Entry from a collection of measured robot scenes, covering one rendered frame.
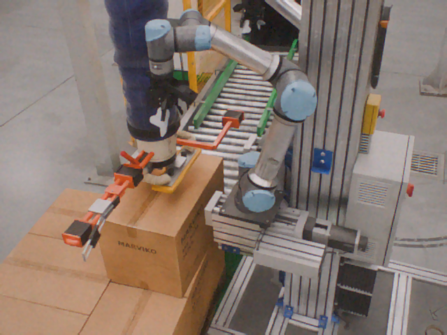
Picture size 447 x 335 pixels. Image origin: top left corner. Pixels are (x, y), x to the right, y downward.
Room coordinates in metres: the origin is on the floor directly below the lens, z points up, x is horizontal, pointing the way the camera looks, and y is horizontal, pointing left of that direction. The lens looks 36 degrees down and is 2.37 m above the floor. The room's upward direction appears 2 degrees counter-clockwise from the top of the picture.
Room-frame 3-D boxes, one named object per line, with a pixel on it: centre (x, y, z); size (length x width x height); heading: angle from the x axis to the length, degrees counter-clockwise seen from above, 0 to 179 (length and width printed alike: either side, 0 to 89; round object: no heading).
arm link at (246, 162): (1.54, -0.10, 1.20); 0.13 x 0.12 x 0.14; 4
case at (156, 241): (1.80, 0.31, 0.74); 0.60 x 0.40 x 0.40; 159
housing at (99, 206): (1.38, 0.48, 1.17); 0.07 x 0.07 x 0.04; 69
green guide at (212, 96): (3.69, 0.02, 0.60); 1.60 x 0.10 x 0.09; 163
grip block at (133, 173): (1.58, 0.40, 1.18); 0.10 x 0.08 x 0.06; 69
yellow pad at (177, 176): (1.78, 0.22, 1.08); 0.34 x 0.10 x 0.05; 159
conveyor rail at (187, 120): (3.37, 0.18, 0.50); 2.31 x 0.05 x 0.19; 163
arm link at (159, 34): (1.40, 0.19, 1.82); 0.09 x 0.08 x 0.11; 94
